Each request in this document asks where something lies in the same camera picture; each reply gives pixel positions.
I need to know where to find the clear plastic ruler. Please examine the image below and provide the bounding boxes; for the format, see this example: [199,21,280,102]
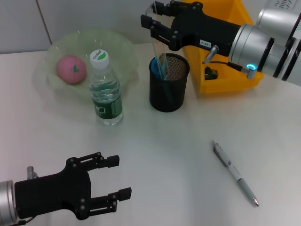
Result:
[145,1,169,81]

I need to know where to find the yellow plastic bin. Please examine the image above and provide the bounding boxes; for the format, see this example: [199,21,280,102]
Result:
[182,0,264,96]

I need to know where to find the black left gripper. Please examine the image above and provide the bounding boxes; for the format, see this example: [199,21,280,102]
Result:
[14,152,133,221]

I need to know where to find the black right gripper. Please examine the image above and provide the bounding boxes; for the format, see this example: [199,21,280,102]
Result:
[140,0,243,57]

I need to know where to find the black mesh pen holder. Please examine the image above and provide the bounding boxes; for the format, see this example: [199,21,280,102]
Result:
[148,53,190,113]

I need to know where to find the white grey pen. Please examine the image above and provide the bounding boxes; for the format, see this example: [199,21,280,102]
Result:
[212,140,260,208]

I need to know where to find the blue teal scissors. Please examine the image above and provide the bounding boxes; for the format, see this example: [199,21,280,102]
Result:
[150,57,175,105]

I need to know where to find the green plastic wrapper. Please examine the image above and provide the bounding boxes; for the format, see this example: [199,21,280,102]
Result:
[204,66,220,81]

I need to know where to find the clear green-label water bottle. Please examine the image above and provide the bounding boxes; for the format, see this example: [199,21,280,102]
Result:
[88,49,124,126]

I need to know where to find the grey right arm cable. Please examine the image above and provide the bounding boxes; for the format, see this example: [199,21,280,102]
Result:
[202,45,257,80]

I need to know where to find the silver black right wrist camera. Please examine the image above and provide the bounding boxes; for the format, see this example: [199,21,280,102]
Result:
[255,0,301,33]

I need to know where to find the pink toy peach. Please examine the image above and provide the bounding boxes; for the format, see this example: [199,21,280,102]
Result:
[55,55,88,85]

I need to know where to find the translucent green fruit plate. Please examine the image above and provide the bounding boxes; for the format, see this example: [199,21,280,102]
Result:
[35,28,140,105]

